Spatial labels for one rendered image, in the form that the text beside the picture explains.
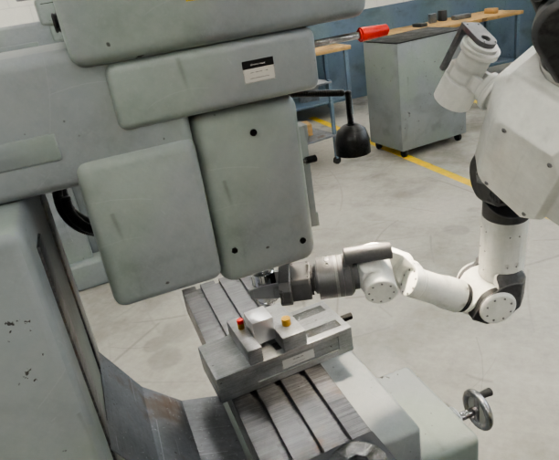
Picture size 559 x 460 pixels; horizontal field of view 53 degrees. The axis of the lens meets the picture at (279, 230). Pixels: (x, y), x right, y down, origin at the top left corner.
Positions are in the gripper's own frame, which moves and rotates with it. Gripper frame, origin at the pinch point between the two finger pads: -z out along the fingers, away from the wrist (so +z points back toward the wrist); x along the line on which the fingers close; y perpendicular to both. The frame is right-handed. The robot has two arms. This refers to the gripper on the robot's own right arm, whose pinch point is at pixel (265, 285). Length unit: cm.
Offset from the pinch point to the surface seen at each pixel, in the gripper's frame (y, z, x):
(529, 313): 124, 117, -151
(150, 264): -17.8, -15.8, 19.1
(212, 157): -32.2, -3.2, 12.1
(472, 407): 58, 48, -19
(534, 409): 124, 93, -83
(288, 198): -21.5, 7.9, 7.8
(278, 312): 17.5, -0.1, -16.5
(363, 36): -46, 24, 3
